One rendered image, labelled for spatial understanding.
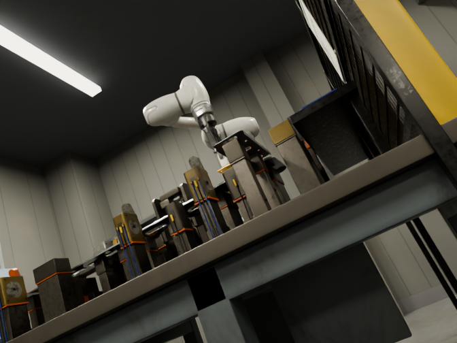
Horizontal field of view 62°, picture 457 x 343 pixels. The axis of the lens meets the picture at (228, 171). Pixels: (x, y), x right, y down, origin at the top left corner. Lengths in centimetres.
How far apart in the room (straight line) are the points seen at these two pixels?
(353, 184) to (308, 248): 15
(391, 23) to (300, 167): 52
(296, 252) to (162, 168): 419
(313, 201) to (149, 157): 437
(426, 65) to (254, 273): 56
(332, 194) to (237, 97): 406
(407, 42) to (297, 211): 45
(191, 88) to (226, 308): 106
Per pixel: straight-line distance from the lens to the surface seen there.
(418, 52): 94
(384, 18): 98
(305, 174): 125
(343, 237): 76
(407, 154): 74
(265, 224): 75
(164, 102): 165
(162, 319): 89
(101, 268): 174
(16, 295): 190
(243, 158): 107
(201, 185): 127
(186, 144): 480
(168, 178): 481
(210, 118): 159
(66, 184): 510
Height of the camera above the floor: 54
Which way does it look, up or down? 20 degrees up
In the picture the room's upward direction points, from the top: 24 degrees counter-clockwise
